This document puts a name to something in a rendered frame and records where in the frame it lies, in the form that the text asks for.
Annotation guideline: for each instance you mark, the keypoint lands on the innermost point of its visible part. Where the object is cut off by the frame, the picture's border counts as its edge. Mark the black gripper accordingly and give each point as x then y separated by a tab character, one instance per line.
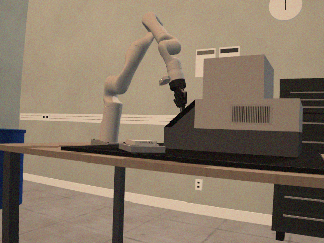
180	95

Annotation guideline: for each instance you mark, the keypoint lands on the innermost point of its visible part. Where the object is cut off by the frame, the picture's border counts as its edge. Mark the grey benchtop machine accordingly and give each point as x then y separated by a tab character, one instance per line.
237	112

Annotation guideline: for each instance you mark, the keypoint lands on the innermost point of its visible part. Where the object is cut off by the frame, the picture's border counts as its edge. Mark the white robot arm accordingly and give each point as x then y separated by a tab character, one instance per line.
116	85

